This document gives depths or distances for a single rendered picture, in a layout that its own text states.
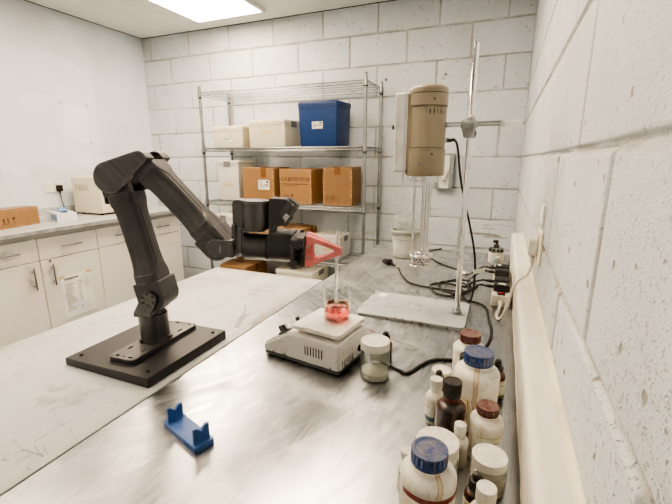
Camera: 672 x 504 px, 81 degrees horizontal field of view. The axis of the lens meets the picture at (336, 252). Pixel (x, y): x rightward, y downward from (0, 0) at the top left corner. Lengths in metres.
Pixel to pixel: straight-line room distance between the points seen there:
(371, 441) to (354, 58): 3.03
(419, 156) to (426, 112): 0.11
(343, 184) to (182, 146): 1.89
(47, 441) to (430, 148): 0.98
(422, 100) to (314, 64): 2.51
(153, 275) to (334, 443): 0.51
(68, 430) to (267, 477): 0.36
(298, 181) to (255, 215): 2.33
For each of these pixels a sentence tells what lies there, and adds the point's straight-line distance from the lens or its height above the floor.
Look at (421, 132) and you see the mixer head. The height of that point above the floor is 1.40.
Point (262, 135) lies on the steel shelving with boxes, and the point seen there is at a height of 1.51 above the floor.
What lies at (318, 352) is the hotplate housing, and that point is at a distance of 0.85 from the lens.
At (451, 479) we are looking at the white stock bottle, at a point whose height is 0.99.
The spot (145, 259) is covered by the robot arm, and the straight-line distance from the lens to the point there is 0.94.
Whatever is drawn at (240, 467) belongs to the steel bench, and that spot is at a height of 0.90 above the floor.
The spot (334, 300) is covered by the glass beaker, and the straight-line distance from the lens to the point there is 0.84.
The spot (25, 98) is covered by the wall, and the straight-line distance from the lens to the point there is 3.89.
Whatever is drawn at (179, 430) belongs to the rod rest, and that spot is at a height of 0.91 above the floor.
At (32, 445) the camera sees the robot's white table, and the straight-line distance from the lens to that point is 0.83.
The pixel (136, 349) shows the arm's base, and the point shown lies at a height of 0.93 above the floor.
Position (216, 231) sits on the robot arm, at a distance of 0.84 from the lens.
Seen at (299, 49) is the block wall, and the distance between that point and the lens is 3.63.
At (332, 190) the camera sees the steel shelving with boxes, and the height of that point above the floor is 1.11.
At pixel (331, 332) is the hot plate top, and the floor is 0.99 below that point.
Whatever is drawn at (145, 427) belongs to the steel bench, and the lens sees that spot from 0.79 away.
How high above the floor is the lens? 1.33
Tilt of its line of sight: 13 degrees down
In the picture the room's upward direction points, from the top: straight up
